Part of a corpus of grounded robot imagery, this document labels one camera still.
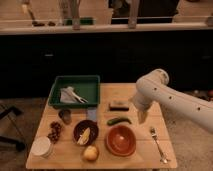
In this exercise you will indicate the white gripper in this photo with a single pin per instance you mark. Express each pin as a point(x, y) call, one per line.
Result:
point(142, 103)

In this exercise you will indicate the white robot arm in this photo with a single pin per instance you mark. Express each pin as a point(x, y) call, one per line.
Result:
point(154, 87)

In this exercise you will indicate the red bowl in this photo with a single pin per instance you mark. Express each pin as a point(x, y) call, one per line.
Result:
point(120, 141)

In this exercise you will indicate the dark brown bowl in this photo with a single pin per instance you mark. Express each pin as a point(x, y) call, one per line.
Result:
point(81, 127)

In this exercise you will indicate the silver fork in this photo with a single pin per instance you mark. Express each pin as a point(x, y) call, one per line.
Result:
point(163, 158)

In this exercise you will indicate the green cucumber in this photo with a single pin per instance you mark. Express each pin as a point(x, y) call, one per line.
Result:
point(117, 120)

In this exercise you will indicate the blue grey card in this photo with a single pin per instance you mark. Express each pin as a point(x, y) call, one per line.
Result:
point(91, 114)

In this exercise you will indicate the yellow banana slice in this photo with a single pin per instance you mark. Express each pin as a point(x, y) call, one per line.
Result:
point(83, 139)

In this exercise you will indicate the yellow apple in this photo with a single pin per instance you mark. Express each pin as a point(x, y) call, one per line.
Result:
point(91, 153)

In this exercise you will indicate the small dark cup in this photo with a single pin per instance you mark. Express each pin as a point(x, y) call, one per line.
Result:
point(65, 116)

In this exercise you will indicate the white plastic utensil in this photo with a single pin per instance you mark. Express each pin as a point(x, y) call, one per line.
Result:
point(80, 99)

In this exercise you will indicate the grey cloth in tray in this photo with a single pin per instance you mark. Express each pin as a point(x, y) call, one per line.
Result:
point(66, 95)

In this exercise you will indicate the green plastic tray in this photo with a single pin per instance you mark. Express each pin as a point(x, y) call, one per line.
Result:
point(86, 86)

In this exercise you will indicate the brown grape bunch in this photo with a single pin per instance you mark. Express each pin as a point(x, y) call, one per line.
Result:
point(56, 129)

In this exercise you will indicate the white round container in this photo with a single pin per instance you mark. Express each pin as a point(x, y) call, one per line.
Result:
point(41, 147)

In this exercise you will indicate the black chair base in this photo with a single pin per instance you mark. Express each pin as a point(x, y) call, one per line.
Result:
point(9, 132)

